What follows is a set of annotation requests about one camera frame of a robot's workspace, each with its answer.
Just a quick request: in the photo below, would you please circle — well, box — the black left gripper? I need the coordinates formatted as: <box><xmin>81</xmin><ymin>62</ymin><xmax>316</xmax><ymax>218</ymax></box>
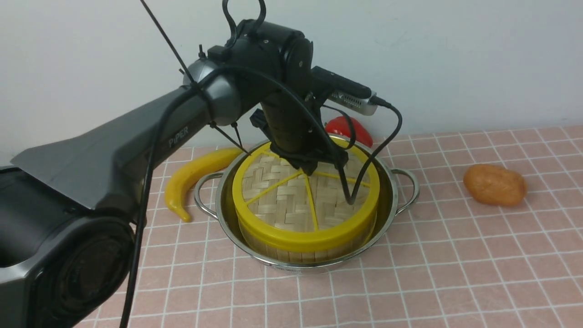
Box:
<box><xmin>250</xmin><ymin>96</ymin><xmax>348</xmax><ymax>176</ymax></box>

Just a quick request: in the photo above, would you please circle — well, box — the yellow woven steamer lid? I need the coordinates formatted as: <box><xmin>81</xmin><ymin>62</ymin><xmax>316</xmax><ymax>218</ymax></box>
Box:
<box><xmin>231</xmin><ymin>142</ymin><xmax>380</xmax><ymax>224</ymax></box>

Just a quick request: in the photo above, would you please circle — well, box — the yellow bamboo steamer basket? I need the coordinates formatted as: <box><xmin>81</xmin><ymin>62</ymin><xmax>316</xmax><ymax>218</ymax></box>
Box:
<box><xmin>239</xmin><ymin>214</ymin><xmax>376</xmax><ymax>263</ymax></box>

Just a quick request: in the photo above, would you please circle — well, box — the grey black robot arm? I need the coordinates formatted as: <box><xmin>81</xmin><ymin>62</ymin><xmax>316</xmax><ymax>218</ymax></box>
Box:
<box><xmin>0</xmin><ymin>20</ymin><xmax>344</xmax><ymax>328</ymax></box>

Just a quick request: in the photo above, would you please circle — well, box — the red toy bell pepper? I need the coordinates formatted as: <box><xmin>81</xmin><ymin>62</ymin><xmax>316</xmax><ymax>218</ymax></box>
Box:
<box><xmin>325</xmin><ymin>116</ymin><xmax>373</xmax><ymax>148</ymax></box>

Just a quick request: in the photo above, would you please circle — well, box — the yellow toy banana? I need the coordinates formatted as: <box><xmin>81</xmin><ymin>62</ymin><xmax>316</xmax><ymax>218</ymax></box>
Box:
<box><xmin>164</xmin><ymin>147</ymin><xmax>243</xmax><ymax>222</ymax></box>

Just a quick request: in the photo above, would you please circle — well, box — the pink checkered tablecloth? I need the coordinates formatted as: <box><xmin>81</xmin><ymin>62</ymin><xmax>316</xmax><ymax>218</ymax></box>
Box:
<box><xmin>129</xmin><ymin>126</ymin><xmax>583</xmax><ymax>328</ymax></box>

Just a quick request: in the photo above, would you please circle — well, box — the orange toy potato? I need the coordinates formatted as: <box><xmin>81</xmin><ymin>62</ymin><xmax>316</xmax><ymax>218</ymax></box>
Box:
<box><xmin>463</xmin><ymin>164</ymin><xmax>527</xmax><ymax>207</ymax></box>

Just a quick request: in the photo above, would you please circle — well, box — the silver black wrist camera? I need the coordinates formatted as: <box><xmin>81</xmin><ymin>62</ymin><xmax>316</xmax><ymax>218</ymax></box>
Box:
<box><xmin>312</xmin><ymin>66</ymin><xmax>378</xmax><ymax>116</ymax></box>

